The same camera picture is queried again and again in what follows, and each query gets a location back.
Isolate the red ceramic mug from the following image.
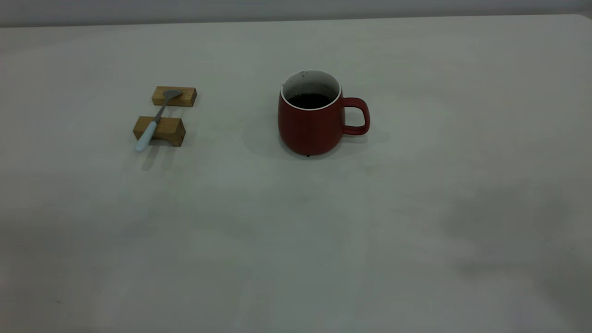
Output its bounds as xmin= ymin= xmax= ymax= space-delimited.
xmin=277 ymin=69 xmax=371 ymax=157

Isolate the spoon with light blue handle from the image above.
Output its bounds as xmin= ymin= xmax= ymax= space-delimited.
xmin=135 ymin=89 xmax=183 ymax=154

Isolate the flat rectangular wooden block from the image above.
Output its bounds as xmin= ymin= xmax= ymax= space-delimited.
xmin=152 ymin=86 xmax=197 ymax=108

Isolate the arched wooden block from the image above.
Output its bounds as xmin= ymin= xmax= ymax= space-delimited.
xmin=133 ymin=116 xmax=186 ymax=148

